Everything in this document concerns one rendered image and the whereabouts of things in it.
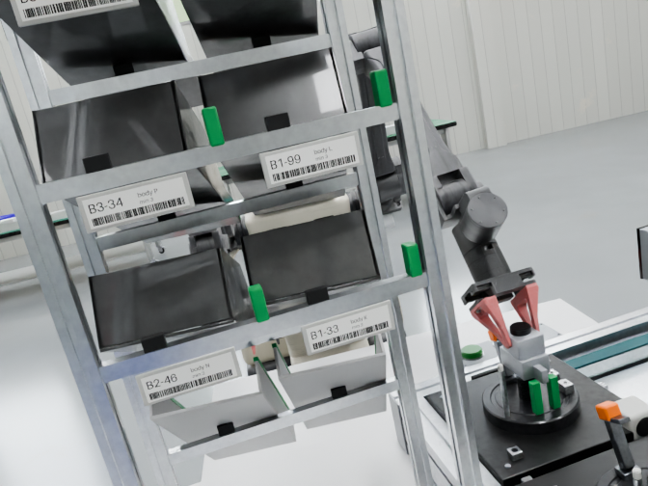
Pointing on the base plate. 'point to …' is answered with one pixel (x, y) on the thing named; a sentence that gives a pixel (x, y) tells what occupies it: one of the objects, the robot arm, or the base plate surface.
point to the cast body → (526, 353)
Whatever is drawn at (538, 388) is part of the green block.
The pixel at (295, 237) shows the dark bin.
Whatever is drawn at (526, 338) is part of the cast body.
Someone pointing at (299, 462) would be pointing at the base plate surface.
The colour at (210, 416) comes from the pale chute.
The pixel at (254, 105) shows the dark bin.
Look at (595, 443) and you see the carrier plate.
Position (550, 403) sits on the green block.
